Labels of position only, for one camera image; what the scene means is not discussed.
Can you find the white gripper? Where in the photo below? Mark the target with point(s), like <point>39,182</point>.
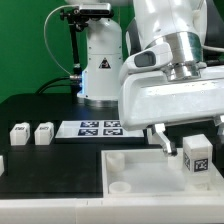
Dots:
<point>148,98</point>

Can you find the white square tabletop part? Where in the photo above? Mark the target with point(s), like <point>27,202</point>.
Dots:
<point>149,173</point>

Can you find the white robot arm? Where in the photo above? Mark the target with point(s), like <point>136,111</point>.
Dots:
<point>137,25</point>

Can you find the white obstacle fence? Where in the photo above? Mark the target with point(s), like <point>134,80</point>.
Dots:
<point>118,210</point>

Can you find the white block left edge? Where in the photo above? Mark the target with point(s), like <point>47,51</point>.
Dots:
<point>1,165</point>

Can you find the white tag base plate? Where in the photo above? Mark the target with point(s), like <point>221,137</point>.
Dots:
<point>95,129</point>

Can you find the black camera stand pole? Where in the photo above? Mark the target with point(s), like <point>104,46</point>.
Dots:
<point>74,40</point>

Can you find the black camera on stand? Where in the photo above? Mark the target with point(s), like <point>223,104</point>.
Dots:
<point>98,9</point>

